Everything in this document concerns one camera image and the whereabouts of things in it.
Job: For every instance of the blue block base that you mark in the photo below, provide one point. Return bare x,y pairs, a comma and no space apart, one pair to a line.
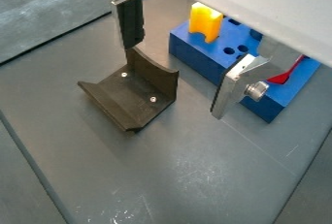
209,59

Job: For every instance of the black curved fixture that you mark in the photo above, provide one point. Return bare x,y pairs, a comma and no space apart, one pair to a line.
136,93

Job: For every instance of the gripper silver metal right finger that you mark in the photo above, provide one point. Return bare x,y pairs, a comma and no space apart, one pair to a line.
245,77

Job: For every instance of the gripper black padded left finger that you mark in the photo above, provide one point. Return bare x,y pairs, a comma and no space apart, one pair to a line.
130,19

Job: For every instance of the yellow notched block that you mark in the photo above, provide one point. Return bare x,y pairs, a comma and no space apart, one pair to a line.
205,21

